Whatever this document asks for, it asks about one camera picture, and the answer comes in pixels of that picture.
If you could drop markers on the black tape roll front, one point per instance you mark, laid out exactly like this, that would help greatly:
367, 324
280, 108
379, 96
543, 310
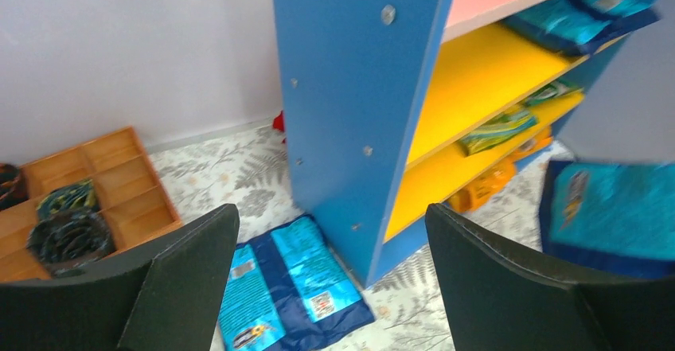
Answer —
69, 240

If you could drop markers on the black tape roll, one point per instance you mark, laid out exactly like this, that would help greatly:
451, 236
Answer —
79, 195
14, 188
69, 240

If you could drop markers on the black tape roll back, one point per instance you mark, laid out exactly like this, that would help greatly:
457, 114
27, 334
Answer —
14, 188

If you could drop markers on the yellow green Fox's candy bag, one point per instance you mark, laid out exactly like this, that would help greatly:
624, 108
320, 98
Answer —
501, 128

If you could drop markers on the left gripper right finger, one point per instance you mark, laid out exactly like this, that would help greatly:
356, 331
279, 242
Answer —
502, 295

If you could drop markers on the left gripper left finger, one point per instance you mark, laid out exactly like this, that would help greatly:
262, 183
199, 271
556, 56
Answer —
164, 294

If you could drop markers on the red object behind shelf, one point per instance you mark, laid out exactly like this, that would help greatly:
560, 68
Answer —
278, 125

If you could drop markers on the large blue candy bag front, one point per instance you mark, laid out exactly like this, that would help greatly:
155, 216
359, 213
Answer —
577, 28

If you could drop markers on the wooden compartment tray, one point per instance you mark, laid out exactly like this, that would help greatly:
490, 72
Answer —
131, 197

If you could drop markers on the orange mango candy bag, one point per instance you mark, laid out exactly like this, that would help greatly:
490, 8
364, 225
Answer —
478, 192

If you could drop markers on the blue shelf unit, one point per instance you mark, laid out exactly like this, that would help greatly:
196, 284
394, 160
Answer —
376, 94

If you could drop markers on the black tape roll middle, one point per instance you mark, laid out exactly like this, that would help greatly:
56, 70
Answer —
79, 195

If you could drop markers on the orange candy bag under shelf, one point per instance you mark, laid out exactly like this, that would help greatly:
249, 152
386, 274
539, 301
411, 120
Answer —
538, 142

